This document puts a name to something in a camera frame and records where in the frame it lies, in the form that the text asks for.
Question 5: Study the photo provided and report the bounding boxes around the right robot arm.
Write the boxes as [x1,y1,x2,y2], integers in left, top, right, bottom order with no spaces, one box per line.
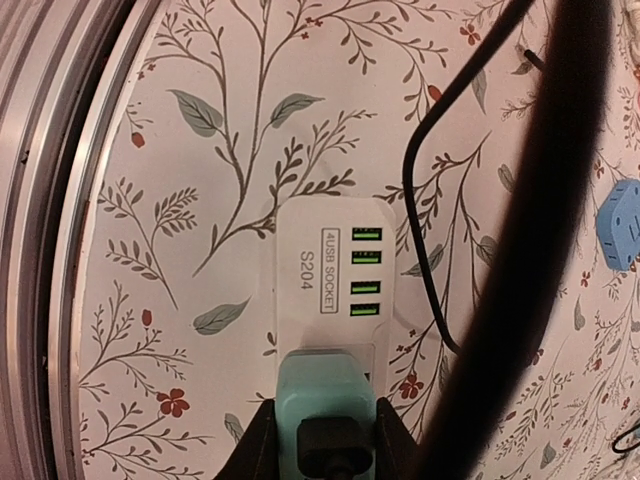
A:
[214,1,611,479]

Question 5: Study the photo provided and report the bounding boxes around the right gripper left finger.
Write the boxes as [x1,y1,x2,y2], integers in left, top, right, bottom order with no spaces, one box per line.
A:
[215,399,280,480]

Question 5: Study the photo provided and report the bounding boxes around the teal small adapter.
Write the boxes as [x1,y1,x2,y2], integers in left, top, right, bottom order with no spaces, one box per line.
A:
[275,350,376,479]

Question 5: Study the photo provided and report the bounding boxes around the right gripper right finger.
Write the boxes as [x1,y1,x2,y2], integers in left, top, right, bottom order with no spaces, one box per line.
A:
[374,398,436,480]

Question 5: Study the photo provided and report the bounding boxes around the white power strip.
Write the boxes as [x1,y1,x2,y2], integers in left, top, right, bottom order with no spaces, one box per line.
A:
[275,197,396,395]

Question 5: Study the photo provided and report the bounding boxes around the floral table mat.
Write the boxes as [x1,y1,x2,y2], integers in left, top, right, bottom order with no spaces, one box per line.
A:
[74,1,639,479]

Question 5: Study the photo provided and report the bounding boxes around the blue plug adapter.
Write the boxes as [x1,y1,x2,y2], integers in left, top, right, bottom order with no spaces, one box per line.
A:
[596,179,640,272]

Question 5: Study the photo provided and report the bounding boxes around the aluminium front rail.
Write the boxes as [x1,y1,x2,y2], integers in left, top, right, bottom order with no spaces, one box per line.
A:
[1,1,162,479]

